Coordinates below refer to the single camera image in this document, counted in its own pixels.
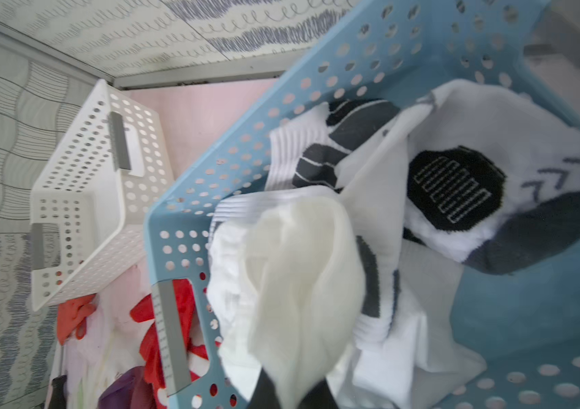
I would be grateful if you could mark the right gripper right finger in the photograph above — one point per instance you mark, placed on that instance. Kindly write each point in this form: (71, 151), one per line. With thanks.
(320, 397)

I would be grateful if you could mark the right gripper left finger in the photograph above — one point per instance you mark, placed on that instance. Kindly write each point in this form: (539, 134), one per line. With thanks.
(264, 395)

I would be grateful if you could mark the small white sock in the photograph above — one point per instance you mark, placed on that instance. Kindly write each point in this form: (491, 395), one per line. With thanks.
(237, 262)

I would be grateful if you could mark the plain white sock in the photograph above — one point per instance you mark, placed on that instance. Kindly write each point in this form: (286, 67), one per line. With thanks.
(303, 263)

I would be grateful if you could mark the white grey sport sock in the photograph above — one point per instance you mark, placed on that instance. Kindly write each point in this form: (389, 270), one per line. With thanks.
(327, 145)

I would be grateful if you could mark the white sock black pattern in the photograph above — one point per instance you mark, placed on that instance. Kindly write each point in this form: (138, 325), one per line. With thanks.
(493, 179)

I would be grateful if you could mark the white sock black stripes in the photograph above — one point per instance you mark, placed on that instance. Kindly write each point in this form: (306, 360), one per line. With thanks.
(419, 363)

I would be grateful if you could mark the blue plastic basket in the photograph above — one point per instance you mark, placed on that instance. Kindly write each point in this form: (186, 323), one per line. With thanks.
(525, 325)

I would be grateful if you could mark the white plastic basket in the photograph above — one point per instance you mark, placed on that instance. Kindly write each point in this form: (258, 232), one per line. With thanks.
(88, 205)

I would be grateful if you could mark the purple striped sock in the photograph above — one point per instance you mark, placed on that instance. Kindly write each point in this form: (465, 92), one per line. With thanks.
(130, 391)

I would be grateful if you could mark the red santa striped sock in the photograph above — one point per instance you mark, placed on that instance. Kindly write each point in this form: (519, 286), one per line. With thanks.
(173, 347)

